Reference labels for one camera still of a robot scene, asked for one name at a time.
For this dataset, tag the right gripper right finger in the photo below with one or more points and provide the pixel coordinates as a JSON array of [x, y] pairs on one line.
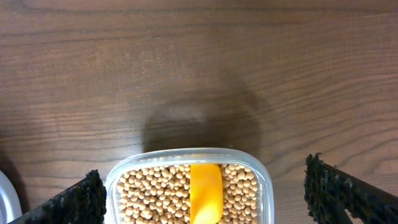
[[335, 197]]

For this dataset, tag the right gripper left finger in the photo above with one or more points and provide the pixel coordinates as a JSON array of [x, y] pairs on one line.
[[82, 203]]

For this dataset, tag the yellow measuring scoop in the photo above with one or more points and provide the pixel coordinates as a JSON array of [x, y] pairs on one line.
[[206, 194]]

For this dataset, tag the white digital kitchen scale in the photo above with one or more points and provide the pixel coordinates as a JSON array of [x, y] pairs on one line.
[[9, 201]]

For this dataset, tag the clear plastic container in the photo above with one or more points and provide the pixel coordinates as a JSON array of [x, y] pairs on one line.
[[201, 155]]

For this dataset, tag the soybeans pile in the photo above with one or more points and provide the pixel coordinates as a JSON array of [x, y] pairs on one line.
[[162, 194]]

